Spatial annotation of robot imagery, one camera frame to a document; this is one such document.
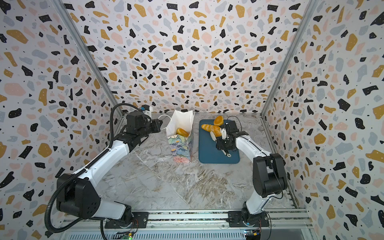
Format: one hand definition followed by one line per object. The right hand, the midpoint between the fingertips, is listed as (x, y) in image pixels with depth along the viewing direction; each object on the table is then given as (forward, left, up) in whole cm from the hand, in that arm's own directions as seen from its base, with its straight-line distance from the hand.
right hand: (218, 142), depth 93 cm
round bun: (+13, 0, -4) cm, 14 cm away
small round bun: (+23, -2, -6) cm, 24 cm away
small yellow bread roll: (+7, +23, 0) cm, 24 cm away
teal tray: (-1, +6, -11) cm, 13 cm away
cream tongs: (+3, +2, 0) cm, 4 cm away
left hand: (+3, +32, +18) cm, 36 cm away
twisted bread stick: (+17, +5, -7) cm, 20 cm away
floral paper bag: (-8, +22, +6) cm, 24 cm away
